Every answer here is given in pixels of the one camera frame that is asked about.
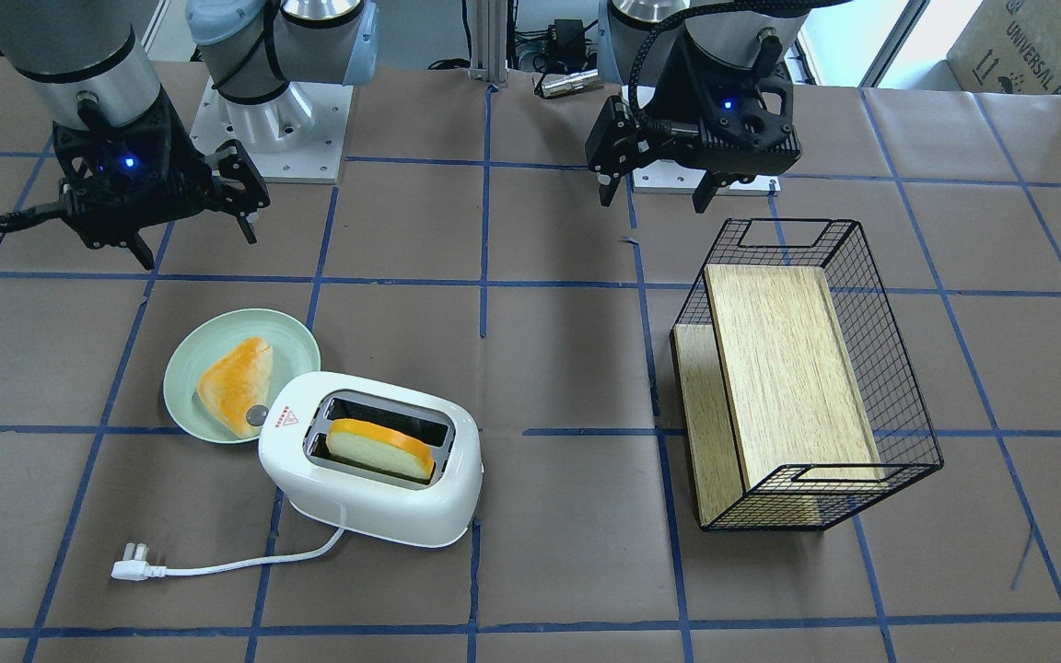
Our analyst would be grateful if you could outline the cardboard box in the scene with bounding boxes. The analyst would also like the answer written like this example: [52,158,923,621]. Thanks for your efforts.
[947,1,1061,94]

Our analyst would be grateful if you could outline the wooden tray board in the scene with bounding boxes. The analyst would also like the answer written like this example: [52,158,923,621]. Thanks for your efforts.
[672,264,887,531]

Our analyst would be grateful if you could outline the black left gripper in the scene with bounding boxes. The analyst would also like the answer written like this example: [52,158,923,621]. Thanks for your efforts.
[585,35,801,214]

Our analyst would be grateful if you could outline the black power adapter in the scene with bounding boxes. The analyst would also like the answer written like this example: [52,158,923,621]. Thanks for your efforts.
[543,18,589,73]

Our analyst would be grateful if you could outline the white two-slot toaster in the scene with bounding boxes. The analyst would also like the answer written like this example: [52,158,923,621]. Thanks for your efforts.
[260,372,484,547]

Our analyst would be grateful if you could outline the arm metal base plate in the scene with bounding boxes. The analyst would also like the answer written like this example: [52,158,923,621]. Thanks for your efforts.
[632,85,780,196]
[190,81,356,185]

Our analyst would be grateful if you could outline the triangular bread on plate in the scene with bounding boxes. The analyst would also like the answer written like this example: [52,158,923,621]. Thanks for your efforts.
[195,336,274,439]

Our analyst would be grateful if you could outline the white power cord with plug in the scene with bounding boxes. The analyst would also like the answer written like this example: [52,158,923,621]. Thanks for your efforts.
[111,525,347,582]

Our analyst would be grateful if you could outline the aluminium frame post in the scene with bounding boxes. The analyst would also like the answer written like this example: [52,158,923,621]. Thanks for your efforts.
[466,0,512,88]

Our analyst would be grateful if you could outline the silver cylindrical connector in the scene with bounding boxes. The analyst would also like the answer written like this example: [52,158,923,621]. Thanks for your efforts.
[536,70,605,99]

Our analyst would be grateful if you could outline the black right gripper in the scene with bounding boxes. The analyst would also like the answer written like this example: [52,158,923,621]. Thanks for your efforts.
[0,91,269,271]

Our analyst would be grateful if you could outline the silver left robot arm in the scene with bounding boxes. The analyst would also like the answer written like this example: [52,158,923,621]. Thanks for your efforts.
[585,1,821,213]

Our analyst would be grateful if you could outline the toast slice in toaster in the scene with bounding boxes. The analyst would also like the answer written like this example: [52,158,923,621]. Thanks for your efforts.
[325,418,435,483]

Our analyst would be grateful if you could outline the black wire basket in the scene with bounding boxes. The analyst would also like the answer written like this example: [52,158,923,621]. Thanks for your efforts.
[673,219,943,531]

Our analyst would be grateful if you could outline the light green plate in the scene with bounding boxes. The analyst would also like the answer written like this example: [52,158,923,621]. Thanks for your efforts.
[163,308,321,444]

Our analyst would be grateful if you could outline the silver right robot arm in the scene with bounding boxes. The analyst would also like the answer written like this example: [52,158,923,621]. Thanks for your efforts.
[0,1,378,269]

